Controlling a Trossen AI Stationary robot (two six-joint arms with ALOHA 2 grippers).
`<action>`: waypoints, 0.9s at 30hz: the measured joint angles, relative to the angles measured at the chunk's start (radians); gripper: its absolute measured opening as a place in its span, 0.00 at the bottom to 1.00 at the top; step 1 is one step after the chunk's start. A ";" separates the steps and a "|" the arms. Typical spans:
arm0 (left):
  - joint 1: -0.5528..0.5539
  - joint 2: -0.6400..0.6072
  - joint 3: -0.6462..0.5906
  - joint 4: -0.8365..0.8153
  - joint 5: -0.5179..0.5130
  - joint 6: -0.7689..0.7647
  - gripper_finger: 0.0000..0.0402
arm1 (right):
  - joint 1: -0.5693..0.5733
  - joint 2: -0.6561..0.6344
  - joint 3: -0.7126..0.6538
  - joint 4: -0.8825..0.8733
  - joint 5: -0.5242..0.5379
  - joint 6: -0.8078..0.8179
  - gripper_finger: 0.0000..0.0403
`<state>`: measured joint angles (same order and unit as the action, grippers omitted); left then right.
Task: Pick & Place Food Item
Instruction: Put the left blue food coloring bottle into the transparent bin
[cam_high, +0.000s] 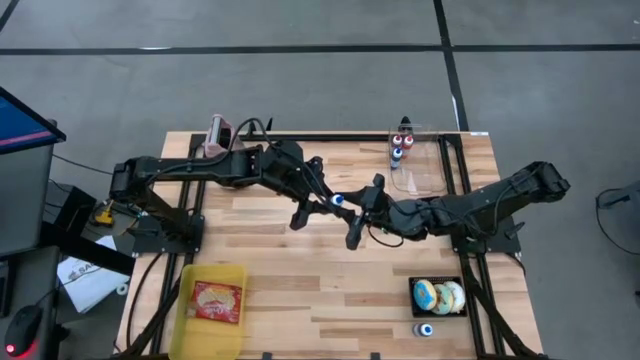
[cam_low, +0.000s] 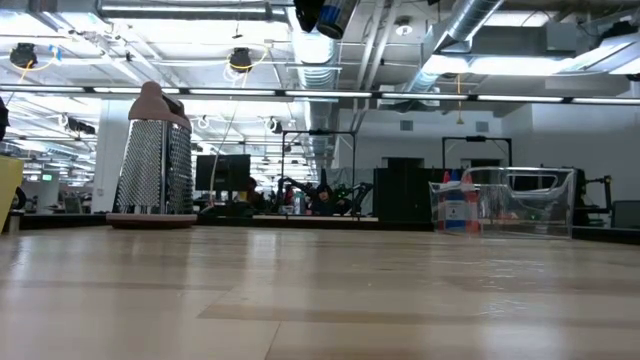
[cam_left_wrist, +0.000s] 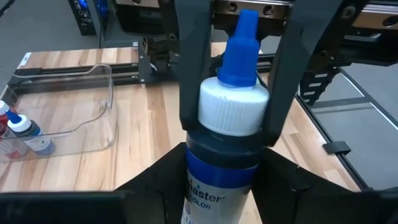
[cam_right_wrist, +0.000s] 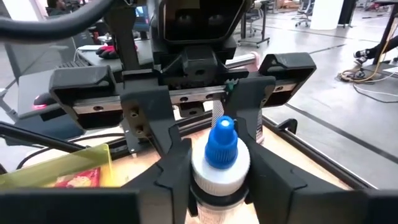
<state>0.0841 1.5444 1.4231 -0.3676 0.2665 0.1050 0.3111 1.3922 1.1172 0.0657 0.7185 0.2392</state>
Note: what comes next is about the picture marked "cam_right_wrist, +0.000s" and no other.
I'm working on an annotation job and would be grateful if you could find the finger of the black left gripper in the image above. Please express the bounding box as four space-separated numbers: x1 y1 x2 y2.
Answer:
223 76 276 142
120 86 183 156

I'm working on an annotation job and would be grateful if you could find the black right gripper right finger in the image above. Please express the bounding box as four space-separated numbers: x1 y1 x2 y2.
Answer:
246 139 309 224

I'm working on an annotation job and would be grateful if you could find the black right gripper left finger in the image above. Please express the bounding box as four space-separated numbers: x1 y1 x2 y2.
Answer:
123 138 194 224

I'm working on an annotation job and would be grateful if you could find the blue-capped ink bottle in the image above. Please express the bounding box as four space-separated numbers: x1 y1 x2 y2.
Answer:
189 115 251 224

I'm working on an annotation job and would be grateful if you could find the red snack packet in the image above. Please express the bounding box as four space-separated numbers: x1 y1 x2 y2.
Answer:
46 167 102 189

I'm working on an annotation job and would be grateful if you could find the office chair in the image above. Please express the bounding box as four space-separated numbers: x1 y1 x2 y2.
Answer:
291 0 315 27

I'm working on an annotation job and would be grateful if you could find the rolling cart table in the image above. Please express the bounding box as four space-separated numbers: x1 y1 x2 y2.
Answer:
238 0 271 49

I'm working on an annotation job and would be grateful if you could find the computer monitor blue screen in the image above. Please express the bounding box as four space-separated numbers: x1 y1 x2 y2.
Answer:
133 4 150 32

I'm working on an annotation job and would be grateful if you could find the black keyboard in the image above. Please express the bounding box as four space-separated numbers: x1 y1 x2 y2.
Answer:
55 59 86 70

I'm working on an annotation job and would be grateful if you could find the black computer mouse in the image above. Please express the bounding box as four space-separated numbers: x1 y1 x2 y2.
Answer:
33 92 58 110

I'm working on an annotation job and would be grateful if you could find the yellow plastic bin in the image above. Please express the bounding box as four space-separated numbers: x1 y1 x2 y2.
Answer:
0 143 113 189

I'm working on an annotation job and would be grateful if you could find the grey desk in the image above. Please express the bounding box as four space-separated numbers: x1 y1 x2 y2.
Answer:
17 39 156 119

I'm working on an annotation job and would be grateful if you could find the person's foot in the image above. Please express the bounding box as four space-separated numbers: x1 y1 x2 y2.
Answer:
353 48 377 65

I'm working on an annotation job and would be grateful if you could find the person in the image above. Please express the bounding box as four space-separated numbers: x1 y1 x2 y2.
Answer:
46 0 74 16

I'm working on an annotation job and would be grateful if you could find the person's leg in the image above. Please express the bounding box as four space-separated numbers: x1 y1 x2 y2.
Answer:
371 35 398 56

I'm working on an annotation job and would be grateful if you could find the black table leg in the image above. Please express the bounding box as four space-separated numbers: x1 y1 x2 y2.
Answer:
371 0 398 66

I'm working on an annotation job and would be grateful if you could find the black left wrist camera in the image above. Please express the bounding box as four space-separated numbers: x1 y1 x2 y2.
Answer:
158 0 249 43

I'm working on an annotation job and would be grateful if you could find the yellow floor cable bundle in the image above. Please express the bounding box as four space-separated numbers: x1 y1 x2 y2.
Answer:
338 40 393 85

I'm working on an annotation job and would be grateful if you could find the thick black cable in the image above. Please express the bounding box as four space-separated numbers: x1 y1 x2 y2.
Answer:
0 0 114 44

